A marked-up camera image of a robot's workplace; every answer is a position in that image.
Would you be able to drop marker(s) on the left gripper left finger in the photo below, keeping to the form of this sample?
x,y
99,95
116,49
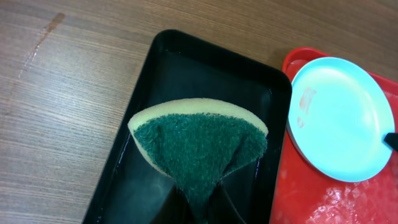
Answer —
x,y
175,209

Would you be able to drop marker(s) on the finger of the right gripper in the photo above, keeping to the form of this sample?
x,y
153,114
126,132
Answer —
x,y
391,139

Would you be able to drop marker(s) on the light blue plate top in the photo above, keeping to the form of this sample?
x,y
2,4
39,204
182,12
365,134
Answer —
x,y
338,119

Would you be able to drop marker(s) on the green yellow sponge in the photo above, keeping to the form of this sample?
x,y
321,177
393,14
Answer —
x,y
197,142

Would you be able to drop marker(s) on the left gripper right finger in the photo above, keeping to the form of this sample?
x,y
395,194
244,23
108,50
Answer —
x,y
221,209

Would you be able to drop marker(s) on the black rectangular water tray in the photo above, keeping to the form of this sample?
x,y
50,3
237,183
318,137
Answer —
x,y
179,66

